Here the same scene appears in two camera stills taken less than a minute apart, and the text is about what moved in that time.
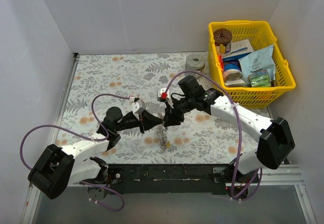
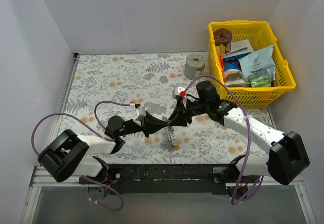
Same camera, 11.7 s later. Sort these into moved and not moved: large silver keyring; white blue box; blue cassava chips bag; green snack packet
Moved: large silver keyring
Not moved: blue cassava chips bag; green snack packet; white blue box
